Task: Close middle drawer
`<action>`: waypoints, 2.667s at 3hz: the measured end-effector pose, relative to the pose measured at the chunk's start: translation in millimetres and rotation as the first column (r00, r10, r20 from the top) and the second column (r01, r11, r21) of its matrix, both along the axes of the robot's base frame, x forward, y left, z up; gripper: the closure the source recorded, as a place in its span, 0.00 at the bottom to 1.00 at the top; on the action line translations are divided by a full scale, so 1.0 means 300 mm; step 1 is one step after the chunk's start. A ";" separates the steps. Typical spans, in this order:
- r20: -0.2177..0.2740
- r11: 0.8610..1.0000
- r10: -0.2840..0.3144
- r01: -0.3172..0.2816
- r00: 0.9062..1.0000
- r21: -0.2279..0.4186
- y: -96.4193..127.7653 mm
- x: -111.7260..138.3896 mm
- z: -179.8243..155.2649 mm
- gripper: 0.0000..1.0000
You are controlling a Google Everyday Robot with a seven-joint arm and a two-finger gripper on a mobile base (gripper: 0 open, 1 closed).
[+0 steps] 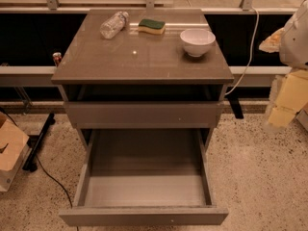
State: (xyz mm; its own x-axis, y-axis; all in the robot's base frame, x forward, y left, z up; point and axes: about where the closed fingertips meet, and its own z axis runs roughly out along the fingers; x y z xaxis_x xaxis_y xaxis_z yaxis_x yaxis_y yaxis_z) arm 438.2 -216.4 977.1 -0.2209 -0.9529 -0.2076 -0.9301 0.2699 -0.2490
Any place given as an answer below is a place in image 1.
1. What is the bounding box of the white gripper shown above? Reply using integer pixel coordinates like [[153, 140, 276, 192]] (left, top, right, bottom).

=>
[[259, 0, 308, 128]]

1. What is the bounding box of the grey drawer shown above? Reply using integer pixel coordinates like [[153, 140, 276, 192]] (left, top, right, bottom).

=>
[[60, 129, 228, 226], [64, 101, 222, 129]]

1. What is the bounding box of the grey drawer cabinet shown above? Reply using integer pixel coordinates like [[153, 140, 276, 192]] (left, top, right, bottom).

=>
[[52, 9, 233, 144]]

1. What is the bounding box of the cardboard box right edge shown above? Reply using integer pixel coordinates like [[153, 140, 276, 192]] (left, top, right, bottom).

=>
[[296, 103, 308, 131]]

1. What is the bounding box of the black stand leg right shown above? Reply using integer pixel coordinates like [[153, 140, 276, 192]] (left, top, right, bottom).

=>
[[227, 96, 244, 119]]

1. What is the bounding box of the black stand leg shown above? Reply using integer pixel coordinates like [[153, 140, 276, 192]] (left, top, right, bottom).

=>
[[227, 96, 244, 119], [22, 114, 55, 172]]

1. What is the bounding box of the white bowl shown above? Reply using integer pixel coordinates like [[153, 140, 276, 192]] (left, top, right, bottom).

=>
[[180, 29, 216, 57]]

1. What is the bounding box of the green yellow sponge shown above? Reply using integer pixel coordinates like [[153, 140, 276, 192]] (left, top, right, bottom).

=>
[[138, 18, 166, 35]]

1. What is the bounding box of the clear plastic bottle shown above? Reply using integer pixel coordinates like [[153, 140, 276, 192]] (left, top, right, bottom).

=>
[[100, 12, 129, 39]]

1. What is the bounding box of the red soda can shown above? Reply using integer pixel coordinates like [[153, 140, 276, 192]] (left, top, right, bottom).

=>
[[52, 52, 62, 66]]

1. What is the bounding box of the black stand leg left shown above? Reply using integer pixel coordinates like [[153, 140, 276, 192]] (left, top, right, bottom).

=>
[[22, 114, 55, 172]]

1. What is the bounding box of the cardboard box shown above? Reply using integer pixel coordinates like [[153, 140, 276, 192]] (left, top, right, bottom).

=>
[[0, 113, 29, 192]]

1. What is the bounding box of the white cable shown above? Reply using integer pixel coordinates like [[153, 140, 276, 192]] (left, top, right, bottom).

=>
[[224, 7, 260, 97]]

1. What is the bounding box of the black floor cable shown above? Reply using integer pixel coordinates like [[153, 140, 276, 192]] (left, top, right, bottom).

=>
[[0, 106, 80, 231]]

